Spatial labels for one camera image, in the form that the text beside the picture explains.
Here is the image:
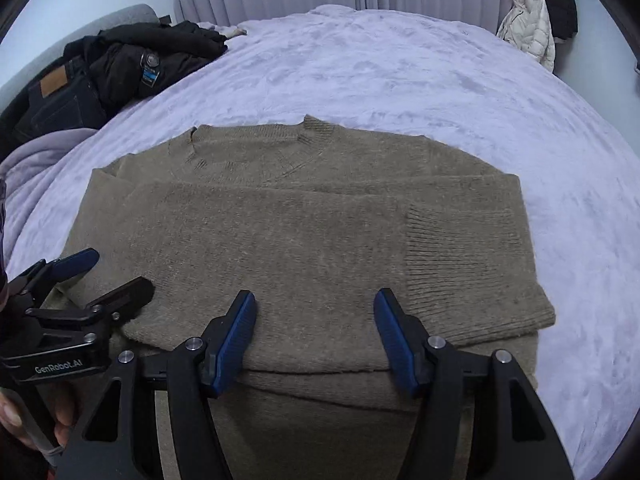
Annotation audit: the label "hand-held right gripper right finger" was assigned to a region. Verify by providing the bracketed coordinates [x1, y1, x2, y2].
[374, 287, 576, 480]

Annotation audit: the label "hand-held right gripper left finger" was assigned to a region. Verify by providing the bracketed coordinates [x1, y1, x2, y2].
[55, 290, 258, 480]

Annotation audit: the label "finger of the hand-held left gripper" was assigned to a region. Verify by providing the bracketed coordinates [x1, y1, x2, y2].
[25, 276, 156, 346]
[7, 247, 101, 306]

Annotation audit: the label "olive knit sweater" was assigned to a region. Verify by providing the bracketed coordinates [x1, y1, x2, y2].
[57, 114, 557, 480]

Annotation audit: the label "pile of dark clothes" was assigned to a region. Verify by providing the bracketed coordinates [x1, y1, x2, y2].
[64, 20, 228, 111]

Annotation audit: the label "person's left hand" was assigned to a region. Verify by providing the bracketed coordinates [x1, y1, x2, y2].
[0, 384, 81, 453]

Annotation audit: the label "lavender quilt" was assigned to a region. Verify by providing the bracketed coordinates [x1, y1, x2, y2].
[0, 127, 101, 281]

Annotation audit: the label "dark blue jeans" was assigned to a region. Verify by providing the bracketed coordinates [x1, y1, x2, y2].
[10, 57, 108, 146]

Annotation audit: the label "grey quilted headboard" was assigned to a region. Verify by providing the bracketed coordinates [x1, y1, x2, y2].
[0, 4, 161, 106]

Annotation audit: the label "lavender fleece blanket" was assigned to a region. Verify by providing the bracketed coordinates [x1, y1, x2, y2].
[0, 4, 640, 480]

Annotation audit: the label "white puffer jacket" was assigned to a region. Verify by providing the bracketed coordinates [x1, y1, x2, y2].
[496, 0, 557, 73]

